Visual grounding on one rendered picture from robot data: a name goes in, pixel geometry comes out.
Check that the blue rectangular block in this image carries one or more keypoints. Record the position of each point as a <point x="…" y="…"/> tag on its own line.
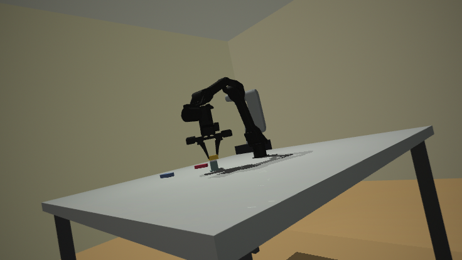
<point x="166" y="175"/>

